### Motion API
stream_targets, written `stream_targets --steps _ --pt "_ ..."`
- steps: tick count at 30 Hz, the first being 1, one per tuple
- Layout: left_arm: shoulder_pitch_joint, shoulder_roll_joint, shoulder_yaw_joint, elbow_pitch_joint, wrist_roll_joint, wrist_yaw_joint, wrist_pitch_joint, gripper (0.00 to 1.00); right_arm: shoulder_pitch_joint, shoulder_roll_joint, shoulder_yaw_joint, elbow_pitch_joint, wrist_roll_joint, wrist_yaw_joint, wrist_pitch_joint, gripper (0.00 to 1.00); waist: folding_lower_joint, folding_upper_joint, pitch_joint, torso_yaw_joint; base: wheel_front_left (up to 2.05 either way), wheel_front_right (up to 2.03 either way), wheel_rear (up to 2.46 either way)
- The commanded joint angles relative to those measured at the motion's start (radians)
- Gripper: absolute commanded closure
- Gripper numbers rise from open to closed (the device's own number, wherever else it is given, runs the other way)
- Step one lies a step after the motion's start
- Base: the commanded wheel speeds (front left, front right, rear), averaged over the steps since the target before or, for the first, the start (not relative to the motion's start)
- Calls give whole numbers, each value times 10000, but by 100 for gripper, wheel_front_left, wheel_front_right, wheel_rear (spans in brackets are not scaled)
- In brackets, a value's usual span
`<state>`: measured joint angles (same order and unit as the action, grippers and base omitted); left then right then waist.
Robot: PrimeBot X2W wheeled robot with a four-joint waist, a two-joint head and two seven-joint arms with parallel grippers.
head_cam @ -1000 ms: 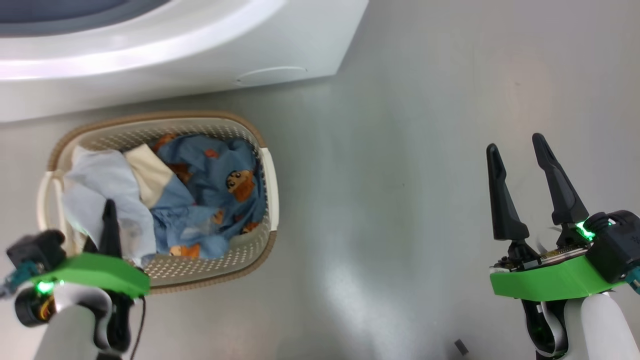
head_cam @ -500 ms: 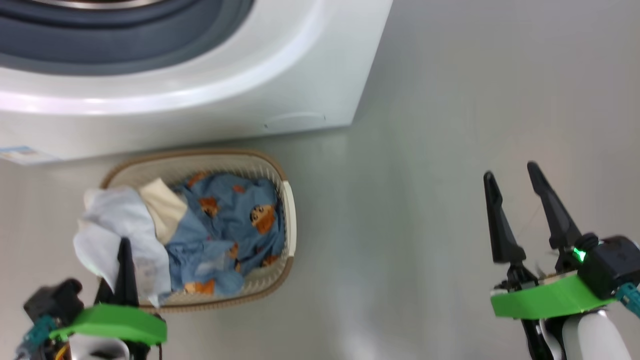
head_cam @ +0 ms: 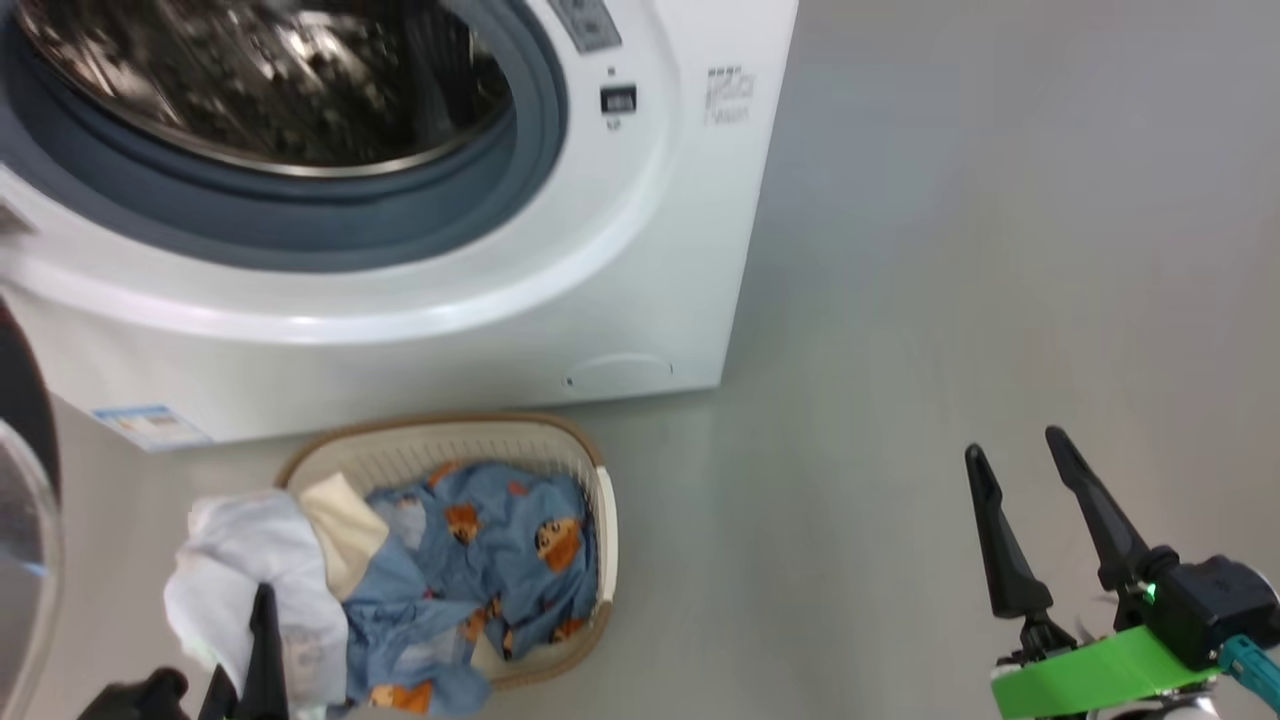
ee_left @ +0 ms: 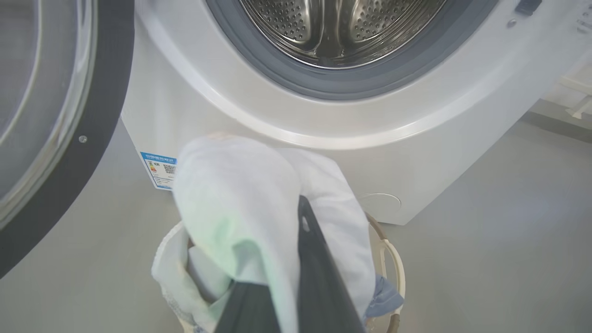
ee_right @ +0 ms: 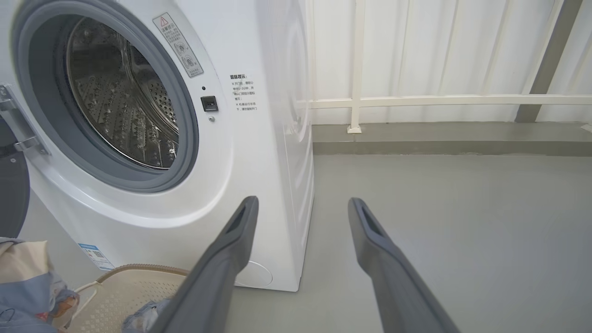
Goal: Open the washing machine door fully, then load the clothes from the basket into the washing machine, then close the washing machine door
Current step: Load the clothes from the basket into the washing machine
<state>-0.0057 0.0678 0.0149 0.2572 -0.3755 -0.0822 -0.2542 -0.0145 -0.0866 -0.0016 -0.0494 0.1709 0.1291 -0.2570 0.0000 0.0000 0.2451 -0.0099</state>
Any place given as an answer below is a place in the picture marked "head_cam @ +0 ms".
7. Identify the grey warning sticker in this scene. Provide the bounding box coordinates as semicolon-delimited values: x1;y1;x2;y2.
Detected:
548;0;623;53

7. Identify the teal cable connector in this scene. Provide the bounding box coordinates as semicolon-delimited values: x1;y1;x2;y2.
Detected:
1218;635;1280;713

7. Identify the blue energy label sticker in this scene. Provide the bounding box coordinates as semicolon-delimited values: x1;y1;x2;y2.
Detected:
90;403;213;451

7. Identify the cream perforated laundry basket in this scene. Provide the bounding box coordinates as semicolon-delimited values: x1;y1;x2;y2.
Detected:
275;412;619;691

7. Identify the round filter cover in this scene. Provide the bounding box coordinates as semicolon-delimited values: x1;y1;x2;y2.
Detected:
565;352;676;398

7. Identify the white and cream garment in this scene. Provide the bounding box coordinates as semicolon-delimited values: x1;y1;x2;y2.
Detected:
163;472;391;706

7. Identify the printed text label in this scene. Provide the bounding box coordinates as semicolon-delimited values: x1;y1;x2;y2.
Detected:
703;66;756;126

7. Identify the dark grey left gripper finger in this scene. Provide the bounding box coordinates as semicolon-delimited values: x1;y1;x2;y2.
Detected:
240;583;291;720
198;663;239;720

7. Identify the washing machine drum with clothes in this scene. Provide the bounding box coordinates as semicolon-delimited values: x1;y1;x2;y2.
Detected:
15;0;516;179

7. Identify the grey washing machine door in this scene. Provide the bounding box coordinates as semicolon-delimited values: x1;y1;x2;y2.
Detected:
0;295;66;720

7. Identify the white front-load washing machine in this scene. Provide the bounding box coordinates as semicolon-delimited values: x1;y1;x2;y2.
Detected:
0;0;801;451

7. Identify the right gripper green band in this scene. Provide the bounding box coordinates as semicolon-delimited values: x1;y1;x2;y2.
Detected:
965;426;1223;720

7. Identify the blue cartoon print garment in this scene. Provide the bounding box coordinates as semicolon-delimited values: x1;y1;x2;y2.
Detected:
340;458;601;716

